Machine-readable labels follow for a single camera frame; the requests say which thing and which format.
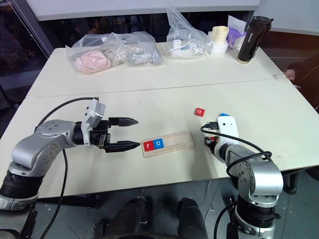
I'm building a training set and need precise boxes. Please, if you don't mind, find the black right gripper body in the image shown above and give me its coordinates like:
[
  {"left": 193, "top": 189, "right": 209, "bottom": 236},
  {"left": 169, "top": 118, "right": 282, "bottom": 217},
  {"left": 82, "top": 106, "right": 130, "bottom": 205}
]
[{"left": 203, "top": 135, "right": 220, "bottom": 153}]

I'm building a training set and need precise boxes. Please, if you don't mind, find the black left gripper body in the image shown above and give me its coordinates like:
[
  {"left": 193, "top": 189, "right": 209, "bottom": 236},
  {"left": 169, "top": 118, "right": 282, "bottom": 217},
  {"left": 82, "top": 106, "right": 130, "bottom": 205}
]
[{"left": 89, "top": 119, "right": 112, "bottom": 150}]

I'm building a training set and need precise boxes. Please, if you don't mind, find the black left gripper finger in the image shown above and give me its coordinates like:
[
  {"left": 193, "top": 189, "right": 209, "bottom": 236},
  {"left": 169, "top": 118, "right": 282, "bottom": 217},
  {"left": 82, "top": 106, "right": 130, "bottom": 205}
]
[
  {"left": 109, "top": 116, "right": 139, "bottom": 128},
  {"left": 104, "top": 140, "right": 141, "bottom": 153}
]

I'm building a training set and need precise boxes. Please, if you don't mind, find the wooden letter tray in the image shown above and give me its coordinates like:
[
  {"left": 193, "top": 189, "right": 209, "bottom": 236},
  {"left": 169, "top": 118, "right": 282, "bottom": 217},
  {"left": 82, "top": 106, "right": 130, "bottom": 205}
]
[{"left": 141, "top": 130, "right": 196, "bottom": 158}]

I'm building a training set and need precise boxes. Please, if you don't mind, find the plastic bag with pink plush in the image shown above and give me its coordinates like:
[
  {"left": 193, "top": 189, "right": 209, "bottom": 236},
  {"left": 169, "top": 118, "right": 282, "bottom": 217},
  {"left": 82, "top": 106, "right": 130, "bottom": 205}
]
[{"left": 65, "top": 33, "right": 125, "bottom": 75}]

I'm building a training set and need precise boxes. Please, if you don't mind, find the plastic bag with grey toy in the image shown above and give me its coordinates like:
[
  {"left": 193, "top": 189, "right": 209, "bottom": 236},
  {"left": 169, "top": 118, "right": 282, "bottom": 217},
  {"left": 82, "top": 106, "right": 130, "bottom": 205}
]
[{"left": 107, "top": 31, "right": 164, "bottom": 68}]

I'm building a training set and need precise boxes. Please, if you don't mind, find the dark rounded shape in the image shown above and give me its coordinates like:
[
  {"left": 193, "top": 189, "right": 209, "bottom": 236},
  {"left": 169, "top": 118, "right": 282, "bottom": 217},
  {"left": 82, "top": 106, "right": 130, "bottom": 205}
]
[
  {"left": 177, "top": 197, "right": 208, "bottom": 239},
  {"left": 93, "top": 196, "right": 154, "bottom": 239}
]

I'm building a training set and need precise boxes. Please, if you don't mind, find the black table leg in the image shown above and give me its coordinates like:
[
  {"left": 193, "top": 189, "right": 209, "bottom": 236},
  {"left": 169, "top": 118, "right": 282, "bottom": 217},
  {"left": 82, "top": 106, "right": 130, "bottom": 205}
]
[{"left": 283, "top": 171, "right": 300, "bottom": 195}]

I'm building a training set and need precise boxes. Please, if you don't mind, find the plastic bag with white parts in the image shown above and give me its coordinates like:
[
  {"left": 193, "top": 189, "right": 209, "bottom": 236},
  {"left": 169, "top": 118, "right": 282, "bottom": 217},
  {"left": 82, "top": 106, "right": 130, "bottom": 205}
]
[{"left": 166, "top": 4, "right": 210, "bottom": 60}]

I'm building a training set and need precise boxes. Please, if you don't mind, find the cream cup on white base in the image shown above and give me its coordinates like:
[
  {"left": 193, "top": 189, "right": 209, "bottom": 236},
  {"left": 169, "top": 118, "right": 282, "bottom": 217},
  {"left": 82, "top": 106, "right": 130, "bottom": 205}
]
[{"left": 208, "top": 25, "right": 230, "bottom": 56}]

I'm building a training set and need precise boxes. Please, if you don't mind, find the black thermos bottle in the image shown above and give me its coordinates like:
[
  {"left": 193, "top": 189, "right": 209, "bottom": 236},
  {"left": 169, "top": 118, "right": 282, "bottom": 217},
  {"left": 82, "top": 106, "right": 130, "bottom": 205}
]
[{"left": 236, "top": 15, "right": 275, "bottom": 64}]

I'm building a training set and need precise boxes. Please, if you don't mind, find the purple and white box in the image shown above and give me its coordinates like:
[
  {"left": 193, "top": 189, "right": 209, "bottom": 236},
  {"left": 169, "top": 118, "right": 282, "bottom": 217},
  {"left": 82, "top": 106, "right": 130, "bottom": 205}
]
[{"left": 226, "top": 14, "right": 250, "bottom": 49}]

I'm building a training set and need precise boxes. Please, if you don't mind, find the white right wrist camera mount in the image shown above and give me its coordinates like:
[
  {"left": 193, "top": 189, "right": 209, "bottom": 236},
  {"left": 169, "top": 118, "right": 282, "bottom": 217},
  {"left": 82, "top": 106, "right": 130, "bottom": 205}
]
[{"left": 215, "top": 115, "right": 240, "bottom": 150}]

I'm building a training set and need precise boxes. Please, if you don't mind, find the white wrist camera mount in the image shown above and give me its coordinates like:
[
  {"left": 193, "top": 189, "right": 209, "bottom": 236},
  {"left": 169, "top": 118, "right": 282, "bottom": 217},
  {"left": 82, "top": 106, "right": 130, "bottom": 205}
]
[
  {"left": 81, "top": 98, "right": 107, "bottom": 147},
  {"left": 215, "top": 115, "right": 240, "bottom": 150}
]

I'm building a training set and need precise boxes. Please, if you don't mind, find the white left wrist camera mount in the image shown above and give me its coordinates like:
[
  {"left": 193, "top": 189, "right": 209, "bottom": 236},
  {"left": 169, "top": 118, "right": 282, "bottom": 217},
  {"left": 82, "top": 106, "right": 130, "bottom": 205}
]
[{"left": 81, "top": 98, "right": 107, "bottom": 147}]

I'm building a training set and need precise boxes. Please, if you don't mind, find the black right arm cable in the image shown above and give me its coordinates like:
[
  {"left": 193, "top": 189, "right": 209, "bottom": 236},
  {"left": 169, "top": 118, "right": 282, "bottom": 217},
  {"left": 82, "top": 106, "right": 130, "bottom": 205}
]
[{"left": 200, "top": 121, "right": 273, "bottom": 178}]

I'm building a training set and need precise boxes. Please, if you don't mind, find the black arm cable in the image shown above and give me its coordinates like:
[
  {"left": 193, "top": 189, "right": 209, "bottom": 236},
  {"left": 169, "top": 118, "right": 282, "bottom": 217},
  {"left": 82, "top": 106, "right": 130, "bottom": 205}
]
[
  {"left": 36, "top": 97, "right": 100, "bottom": 201},
  {"left": 200, "top": 121, "right": 273, "bottom": 178}
]

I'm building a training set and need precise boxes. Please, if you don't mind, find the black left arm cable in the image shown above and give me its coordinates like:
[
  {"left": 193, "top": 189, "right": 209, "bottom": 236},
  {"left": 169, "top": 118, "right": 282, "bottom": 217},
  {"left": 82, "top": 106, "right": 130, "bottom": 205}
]
[{"left": 36, "top": 97, "right": 100, "bottom": 201}]

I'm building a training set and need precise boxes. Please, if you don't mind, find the black lower body cable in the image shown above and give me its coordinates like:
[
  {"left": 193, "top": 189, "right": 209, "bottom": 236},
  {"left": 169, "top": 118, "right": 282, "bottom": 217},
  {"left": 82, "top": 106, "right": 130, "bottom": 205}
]
[{"left": 214, "top": 204, "right": 237, "bottom": 239}]

